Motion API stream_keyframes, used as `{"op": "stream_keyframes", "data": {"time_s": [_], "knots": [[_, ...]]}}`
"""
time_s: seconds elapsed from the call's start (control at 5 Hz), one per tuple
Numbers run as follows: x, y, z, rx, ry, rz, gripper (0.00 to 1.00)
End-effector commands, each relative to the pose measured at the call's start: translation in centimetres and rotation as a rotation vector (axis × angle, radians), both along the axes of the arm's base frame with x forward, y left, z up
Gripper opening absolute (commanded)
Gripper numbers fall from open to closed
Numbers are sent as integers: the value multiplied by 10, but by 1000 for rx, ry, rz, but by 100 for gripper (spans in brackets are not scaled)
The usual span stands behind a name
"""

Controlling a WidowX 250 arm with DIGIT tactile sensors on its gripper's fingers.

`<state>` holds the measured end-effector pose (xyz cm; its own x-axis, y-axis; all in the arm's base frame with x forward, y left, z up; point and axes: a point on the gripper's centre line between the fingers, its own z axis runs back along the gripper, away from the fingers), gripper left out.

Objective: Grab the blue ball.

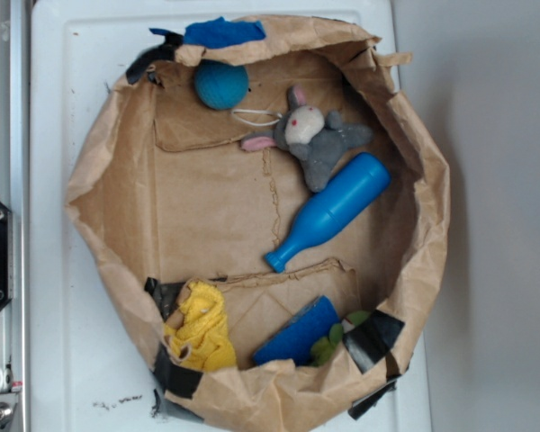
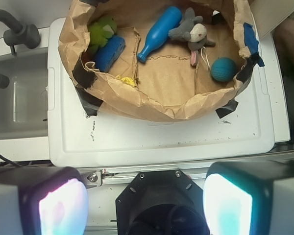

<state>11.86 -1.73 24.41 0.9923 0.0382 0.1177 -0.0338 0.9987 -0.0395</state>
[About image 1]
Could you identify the blue plastic bottle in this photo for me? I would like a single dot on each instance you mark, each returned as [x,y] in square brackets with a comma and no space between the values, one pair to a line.
[361,181]

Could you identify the grey plush bunny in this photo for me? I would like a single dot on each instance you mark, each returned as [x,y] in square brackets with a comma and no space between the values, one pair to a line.
[316,139]

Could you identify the yellow cloth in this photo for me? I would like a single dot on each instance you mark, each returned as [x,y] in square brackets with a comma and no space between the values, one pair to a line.
[197,333]

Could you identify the green plush toy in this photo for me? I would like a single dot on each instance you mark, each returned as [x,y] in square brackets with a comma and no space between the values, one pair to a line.
[322,350]

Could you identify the brown paper bag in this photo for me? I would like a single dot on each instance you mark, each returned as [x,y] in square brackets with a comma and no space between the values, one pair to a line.
[162,189]

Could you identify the blue sponge block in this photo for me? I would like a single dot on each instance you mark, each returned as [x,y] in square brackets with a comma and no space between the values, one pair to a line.
[296,338]

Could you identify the blue ball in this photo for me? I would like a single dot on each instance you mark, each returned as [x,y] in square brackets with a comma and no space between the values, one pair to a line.
[220,86]

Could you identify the aluminium frame rail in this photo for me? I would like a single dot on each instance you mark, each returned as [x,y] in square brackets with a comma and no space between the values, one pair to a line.
[15,25]

